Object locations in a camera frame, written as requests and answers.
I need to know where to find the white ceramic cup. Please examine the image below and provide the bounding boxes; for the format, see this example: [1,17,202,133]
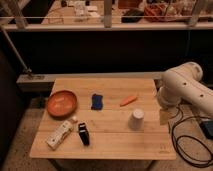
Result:
[128,109,144,130]

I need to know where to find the metal railing frame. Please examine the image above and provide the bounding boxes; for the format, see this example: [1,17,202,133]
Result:
[0,0,213,31]

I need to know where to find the orange carrot toy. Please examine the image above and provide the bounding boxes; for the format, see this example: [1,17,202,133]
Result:
[120,95,138,107]

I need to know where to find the black floor cable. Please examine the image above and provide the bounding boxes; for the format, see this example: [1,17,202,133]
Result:
[168,104,213,169]

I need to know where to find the grey diagonal pole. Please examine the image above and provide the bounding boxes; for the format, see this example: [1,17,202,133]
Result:
[0,26,44,81]

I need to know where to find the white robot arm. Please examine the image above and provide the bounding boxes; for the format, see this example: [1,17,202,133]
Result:
[157,62,213,125]

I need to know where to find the orange wooden bowl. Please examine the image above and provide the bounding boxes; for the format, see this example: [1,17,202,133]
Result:
[46,90,78,117]

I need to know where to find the black power adapter box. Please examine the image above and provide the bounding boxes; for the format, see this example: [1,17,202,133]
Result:
[200,120,213,140]

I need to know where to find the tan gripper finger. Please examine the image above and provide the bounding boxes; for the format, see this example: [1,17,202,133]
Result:
[159,109,170,125]

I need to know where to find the white carton bottle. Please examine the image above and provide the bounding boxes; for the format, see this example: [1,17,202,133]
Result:
[46,116,78,150]

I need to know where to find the blue cloth piece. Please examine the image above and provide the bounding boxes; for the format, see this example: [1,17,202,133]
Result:
[91,94,103,110]

